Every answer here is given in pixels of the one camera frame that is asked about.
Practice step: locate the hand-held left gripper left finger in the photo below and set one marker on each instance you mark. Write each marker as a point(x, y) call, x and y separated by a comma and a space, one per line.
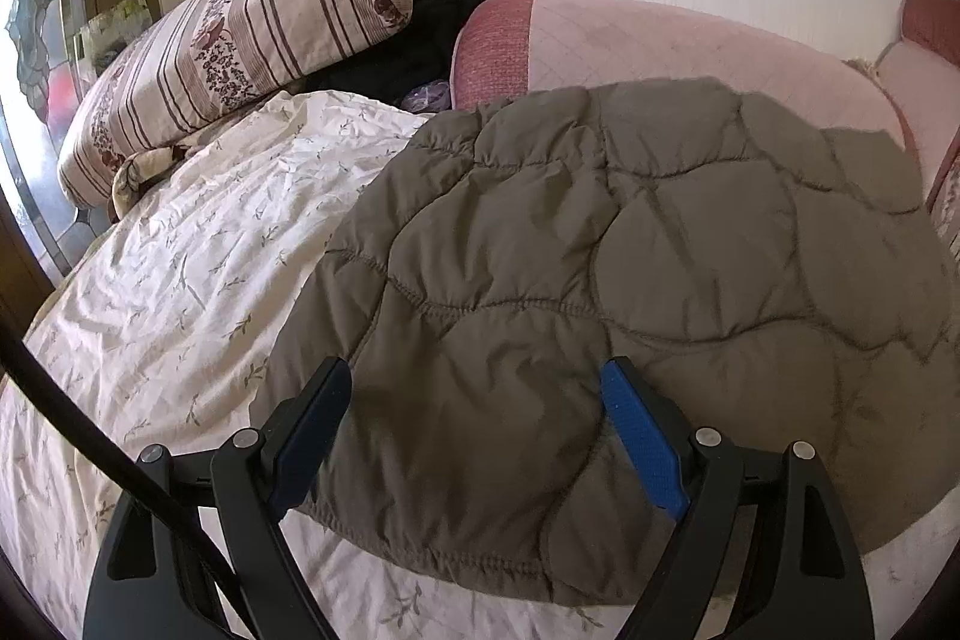
point(307, 437)

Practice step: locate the purple plastic bag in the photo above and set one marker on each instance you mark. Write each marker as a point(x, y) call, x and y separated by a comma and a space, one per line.
point(426, 97)

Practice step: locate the wooden door with stained glass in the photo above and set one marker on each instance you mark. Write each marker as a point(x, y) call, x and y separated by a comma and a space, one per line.
point(37, 85)

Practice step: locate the floral paper bag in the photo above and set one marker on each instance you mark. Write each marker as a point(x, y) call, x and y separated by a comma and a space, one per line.
point(116, 33)

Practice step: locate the small floral cloth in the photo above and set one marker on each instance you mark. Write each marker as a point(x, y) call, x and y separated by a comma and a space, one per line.
point(142, 171)

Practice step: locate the white floral bed sheet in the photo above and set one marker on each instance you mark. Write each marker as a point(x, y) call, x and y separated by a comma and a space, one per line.
point(187, 280)

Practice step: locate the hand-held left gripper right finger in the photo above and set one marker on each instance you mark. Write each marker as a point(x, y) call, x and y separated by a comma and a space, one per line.
point(645, 441)

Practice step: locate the pink quilted long cushion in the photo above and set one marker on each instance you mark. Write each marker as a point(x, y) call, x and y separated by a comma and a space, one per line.
point(637, 48)

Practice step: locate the striped floral bolster pillow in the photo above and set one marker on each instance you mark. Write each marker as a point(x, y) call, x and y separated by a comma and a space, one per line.
point(225, 48)

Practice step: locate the olive quilted hooded jacket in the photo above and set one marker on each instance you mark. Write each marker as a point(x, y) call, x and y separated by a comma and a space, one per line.
point(600, 280)

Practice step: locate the pink two-tone backrest cushion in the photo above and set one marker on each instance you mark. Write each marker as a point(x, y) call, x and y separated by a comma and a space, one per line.
point(926, 63)

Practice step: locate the black cloth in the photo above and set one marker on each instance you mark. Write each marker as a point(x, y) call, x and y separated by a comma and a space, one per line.
point(405, 48)

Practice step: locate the striped floral flat cushion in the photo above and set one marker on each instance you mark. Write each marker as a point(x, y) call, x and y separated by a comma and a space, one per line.
point(946, 205)

